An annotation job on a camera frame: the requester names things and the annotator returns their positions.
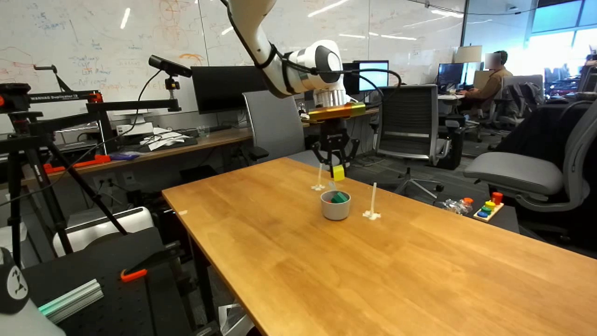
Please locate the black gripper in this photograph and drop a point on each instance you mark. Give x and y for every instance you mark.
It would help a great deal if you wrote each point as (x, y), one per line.
(333, 144)

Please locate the yellow wooden cube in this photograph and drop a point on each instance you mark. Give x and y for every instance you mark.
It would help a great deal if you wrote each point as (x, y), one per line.
(338, 172)

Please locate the green octagonal wooden block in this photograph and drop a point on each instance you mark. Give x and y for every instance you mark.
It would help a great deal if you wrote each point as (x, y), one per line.
(338, 198)

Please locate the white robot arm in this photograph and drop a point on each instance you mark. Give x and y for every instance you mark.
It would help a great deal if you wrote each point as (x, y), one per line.
(316, 67)

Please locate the grey measuring cup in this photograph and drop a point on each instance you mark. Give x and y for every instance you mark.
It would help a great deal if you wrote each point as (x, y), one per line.
(334, 211)

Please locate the white plastic stand far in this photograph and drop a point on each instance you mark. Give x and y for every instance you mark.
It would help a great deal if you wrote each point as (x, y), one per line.
(318, 185)

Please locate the white plastic stand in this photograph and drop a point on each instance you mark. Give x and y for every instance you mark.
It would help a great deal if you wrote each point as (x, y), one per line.
(318, 185)
(372, 213)

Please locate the white plastic stand near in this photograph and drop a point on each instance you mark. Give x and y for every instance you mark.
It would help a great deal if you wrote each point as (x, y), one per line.
(372, 213)

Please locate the grey office chair middle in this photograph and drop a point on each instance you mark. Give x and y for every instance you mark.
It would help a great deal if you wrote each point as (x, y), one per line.
(277, 127)

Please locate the grey office chair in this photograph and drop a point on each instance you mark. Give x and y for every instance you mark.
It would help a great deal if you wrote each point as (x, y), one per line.
(277, 127)
(536, 183)

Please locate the black mesh office chair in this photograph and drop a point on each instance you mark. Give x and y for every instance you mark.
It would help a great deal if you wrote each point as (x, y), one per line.
(411, 127)

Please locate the black computer monitor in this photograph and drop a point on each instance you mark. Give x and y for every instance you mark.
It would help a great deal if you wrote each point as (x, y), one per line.
(221, 88)

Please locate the seated person in background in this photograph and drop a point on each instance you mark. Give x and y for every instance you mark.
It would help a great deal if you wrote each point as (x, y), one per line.
(484, 97)

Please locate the colourful stacking toy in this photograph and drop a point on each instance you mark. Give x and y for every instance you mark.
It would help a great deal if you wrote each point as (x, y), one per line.
(491, 207)

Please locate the grey office chair right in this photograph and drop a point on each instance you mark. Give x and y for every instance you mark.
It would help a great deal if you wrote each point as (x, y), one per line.
(536, 183)

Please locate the silver aluminium bar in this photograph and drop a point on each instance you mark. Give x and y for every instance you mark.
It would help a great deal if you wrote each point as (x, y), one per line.
(73, 301)

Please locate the wooden desk in background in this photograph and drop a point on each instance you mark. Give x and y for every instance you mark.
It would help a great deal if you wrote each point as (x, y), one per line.
(219, 138)

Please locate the black cap with logo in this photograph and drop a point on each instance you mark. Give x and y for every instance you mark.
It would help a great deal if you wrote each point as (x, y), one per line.
(14, 286)

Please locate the black camera on boom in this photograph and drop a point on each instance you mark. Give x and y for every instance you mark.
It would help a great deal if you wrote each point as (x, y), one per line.
(170, 67)

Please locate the orange clamp handle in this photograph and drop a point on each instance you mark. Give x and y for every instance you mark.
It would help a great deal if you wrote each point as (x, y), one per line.
(129, 276)

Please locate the black camera tripod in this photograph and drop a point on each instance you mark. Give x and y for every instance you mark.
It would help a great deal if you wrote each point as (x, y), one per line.
(29, 140)

